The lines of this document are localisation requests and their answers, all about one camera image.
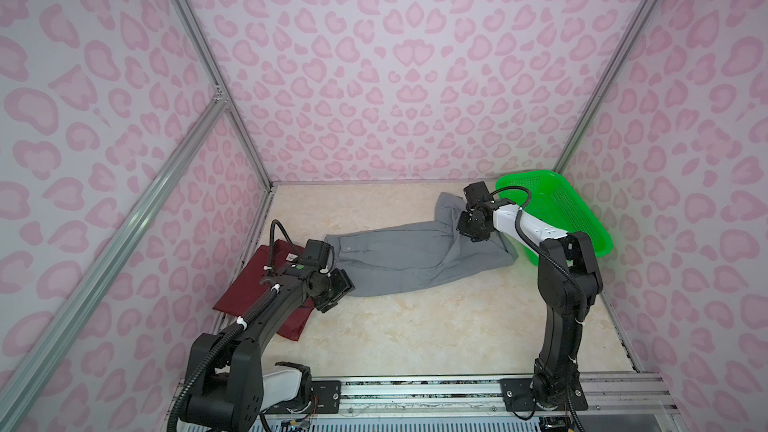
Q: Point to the aluminium frame post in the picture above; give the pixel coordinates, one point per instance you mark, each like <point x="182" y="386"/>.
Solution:
<point x="625" y="46"/>
<point x="204" y="52"/>

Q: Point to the left aluminium frame diagonal strut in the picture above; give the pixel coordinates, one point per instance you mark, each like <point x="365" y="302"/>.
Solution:
<point x="39" y="365"/>

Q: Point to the maroon long sleeve shirt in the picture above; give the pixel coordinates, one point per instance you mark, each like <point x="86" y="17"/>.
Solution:
<point x="249" y="286"/>

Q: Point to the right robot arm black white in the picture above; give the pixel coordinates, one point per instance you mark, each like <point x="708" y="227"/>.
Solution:
<point x="568" y="280"/>

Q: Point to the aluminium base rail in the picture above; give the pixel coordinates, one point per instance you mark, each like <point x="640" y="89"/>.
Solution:
<point x="603" y="401"/>

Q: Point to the green plastic basket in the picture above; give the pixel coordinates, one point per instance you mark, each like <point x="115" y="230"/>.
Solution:
<point x="557" y="203"/>

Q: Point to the grey long sleeve shirt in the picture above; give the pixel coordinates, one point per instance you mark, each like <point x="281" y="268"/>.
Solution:
<point x="418" y="256"/>

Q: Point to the right rear aluminium frame post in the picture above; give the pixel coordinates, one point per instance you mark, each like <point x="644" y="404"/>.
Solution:
<point x="625" y="46"/>

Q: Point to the left rear aluminium frame post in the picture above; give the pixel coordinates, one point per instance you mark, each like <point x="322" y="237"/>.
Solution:
<point x="204" y="52"/>

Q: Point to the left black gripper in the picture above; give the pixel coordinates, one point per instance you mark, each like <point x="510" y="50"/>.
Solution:
<point x="343" y="285"/>

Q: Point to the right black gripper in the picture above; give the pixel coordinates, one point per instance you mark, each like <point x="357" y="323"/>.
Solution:
<point x="461" y="227"/>

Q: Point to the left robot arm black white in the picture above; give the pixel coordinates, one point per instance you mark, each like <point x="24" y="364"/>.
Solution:
<point x="225" y="386"/>

